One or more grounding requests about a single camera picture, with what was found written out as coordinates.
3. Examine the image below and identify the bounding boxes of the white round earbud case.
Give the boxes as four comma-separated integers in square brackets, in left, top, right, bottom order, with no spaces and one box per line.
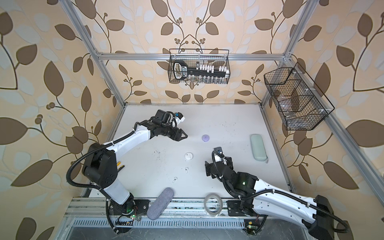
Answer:
[185,153,194,161]

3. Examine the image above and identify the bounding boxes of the purple earbud charging case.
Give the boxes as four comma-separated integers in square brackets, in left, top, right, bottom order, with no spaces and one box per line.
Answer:
[202,135,210,142]

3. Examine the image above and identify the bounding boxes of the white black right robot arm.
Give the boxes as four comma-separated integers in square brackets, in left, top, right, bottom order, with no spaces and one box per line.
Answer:
[205,147,351,240]

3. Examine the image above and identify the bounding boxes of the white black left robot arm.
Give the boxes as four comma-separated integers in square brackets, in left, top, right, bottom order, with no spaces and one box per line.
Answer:
[66,110,188,206]

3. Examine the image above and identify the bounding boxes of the green glasses case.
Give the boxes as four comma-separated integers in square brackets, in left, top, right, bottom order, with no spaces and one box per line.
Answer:
[250,134,268,162]

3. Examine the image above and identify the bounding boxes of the grey fabric glasses case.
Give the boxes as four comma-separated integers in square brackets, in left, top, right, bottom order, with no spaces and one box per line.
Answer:
[147,188,175,221]

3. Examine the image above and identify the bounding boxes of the clear tape roll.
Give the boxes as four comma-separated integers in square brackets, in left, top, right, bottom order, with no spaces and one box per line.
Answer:
[204,193,224,218]

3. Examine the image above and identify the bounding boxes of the black tool with white sockets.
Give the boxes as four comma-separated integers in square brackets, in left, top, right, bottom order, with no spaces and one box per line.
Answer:
[168,60,231,82]

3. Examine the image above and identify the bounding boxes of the yellow black pliers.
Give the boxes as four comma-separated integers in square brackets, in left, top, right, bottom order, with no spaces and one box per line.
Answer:
[117,162,125,172]

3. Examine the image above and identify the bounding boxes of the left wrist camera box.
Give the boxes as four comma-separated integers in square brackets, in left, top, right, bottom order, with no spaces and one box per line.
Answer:
[175,113,185,124]

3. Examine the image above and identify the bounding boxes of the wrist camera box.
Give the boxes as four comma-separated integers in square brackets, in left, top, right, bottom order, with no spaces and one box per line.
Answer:
[175,113,185,124]
[214,147,225,159]

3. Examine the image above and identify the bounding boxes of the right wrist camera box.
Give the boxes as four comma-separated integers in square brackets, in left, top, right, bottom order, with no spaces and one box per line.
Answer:
[214,147,225,159]

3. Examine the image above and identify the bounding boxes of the black wire basket back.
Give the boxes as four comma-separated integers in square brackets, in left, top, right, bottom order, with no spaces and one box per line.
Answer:
[168,48,231,85]

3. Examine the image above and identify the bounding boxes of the black wire basket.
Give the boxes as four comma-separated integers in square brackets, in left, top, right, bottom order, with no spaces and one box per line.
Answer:
[264,63,335,131]
[168,48,231,85]

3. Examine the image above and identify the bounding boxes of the black wire basket right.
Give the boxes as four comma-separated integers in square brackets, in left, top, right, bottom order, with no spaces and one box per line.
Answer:
[264,63,335,131]

